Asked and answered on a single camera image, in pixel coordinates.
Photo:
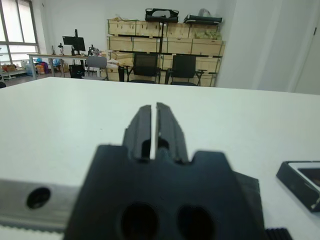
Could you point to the large window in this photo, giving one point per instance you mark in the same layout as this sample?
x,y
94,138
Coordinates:
x,y
22,22

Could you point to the pale wooden crate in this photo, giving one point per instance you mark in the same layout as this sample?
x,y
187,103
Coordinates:
x,y
122,27
148,28
207,47
122,57
113,74
210,63
178,45
212,80
147,45
178,31
120,43
166,61

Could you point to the black mesh office chair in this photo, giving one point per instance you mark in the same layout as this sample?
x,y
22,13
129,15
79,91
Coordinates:
x,y
146,62
184,66

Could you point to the small cardboard box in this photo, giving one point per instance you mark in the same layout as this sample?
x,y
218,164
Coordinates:
x,y
65,67

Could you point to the black bag white panel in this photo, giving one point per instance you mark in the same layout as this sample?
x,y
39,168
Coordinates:
x,y
149,18

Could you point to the orange bag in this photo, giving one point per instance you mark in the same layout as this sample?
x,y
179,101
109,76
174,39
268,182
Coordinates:
x,y
39,69

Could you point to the black stand pole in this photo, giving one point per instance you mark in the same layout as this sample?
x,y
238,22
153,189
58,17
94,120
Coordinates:
x,y
162,32

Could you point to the grey chair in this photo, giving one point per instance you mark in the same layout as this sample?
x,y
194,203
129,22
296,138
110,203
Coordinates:
x,y
96,62

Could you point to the black box white insert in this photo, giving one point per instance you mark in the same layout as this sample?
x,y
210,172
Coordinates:
x,y
290,185

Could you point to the black computer tower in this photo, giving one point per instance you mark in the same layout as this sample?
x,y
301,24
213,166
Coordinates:
x,y
75,72

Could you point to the flat black case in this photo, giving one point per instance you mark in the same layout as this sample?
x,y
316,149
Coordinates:
x,y
202,20

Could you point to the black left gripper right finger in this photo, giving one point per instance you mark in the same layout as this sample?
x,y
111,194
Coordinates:
x,y
172,135

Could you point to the clear plastic wrap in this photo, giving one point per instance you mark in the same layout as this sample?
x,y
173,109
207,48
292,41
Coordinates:
x,y
205,13

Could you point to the blue plastic bag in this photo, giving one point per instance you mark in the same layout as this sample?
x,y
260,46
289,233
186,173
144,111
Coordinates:
x,y
56,63

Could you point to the small black desk microscope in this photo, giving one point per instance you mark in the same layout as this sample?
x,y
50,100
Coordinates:
x,y
60,46
93,49

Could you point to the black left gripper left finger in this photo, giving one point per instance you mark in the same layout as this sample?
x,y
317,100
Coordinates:
x,y
140,130

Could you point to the wooden desk white legs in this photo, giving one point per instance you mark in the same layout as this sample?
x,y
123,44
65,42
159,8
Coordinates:
x,y
45,55

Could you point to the white door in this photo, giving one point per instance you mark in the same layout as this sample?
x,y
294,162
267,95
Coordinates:
x,y
312,60

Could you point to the open wooden crate green filling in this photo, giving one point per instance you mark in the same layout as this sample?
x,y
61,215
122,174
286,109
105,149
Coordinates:
x,y
206,33

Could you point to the black computer monitor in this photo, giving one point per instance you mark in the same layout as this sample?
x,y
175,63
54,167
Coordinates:
x,y
74,42

